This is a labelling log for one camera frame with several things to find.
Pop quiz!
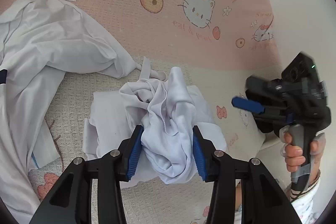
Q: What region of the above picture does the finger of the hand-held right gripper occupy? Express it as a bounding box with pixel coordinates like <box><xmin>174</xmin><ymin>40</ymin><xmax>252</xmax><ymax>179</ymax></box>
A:
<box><xmin>232</xmin><ymin>96</ymin><xmax>266</xmax><ymax>115</ymax></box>
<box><xmin>245</xmin><ymin>76</ymin><xmax>282</xmax><ymax>99</ymax></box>

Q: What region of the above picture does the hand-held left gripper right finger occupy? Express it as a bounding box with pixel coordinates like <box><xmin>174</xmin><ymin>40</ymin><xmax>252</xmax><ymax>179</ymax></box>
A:
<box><xmin>193</xmin><ymin>126</ymin><xmax>302</xmax><ymax>224</ymax></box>

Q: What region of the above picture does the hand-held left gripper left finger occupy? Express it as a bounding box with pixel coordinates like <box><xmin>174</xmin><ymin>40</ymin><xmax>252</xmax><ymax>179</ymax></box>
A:
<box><xmin>29</xmin><ymin>126</ymin><xmax>144</xmax><ymax>224</ymax></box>

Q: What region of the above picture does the white t-shirt with navy trim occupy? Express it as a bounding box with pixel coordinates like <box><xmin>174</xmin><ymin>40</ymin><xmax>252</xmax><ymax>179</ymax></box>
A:
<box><xmin>83</xmin><ymin>85</ymin><xmax>227</xmax><ymax>183</ymax></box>

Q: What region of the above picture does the white garment with knotted straps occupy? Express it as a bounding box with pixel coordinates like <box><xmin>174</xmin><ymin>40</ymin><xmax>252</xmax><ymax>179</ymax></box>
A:
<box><xmin>119</xmin><ymin>56</ymin><xmax>227</xmax><ymax>185</ymax></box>

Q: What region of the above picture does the person's right hand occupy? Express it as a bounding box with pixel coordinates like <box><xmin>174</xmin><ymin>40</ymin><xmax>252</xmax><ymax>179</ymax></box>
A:
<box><xmin>284</xmin><ymin>133</ymin><xmax>326</xmax><ymax>182</ymax></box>

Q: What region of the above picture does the person's bare leg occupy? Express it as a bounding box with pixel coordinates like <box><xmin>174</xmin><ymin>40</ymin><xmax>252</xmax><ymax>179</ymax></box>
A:
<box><xmin>235</xmin><ymin>183</ymin><xmax>243</xmax><ymax>214</ymax></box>

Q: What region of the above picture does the printed white pajamas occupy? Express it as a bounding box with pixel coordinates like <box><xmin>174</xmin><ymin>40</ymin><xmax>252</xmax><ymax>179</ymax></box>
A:
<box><xmin>286</xmin><ymin>182</ymin><xmax>322</xmax><ymax>224</ymax></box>

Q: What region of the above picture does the pale white garment with strip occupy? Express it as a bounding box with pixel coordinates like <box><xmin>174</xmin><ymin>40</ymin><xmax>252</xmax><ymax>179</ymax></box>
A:
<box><xmin>0</xmin><ymin>0</ymin><xmax>137</xmax><ymax>219</ymax></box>

